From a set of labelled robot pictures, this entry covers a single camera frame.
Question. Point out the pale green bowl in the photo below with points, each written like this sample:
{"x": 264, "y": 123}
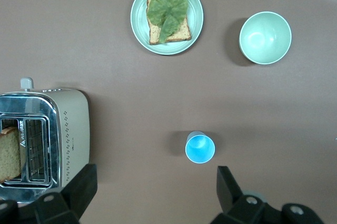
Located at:
{"x": 266, "y": 39}

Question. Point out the beige and chrome toaster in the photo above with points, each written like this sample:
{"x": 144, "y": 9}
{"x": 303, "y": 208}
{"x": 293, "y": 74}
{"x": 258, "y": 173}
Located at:
{"x": 76, "y": 129}

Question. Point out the green lettuce leaf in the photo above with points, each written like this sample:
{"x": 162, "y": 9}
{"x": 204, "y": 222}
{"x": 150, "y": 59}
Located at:
{"x": 166, "y": 8}

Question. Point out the brown bread slice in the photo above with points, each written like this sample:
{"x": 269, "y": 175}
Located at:
{"x": 181, "y": 33}
{"x": 9, "y": 153}

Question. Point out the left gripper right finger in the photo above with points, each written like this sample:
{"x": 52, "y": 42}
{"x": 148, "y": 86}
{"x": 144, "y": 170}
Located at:
{"x": 237, "y": 208}

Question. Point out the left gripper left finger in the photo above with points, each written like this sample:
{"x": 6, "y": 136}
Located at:
{"x": 76, "y": 192}

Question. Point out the pale green round plate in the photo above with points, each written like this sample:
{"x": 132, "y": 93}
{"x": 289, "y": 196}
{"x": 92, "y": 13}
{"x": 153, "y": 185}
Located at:
{"x": 196, "y": 23}

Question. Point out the brown table cover mat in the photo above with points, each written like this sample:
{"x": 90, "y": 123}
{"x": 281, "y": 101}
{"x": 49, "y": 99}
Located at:
{"x": 105, "y": 50}

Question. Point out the blue plastic cup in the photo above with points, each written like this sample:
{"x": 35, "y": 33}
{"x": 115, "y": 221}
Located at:
{"x": 200, "y": 150}

